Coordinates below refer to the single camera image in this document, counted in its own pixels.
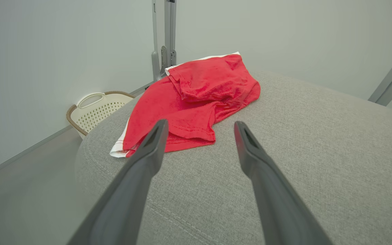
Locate grey fabric ottoman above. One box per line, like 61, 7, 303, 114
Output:
75, 70, 392, 245

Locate cream plastic laundry basket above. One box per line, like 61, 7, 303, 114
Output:
66, 91, 136, 140

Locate dark red shirt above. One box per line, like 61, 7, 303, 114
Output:
110, 51, 261, 159

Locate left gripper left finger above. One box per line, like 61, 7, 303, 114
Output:
67, 119, 169, 245

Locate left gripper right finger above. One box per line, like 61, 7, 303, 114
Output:
234, 121, 333, 245

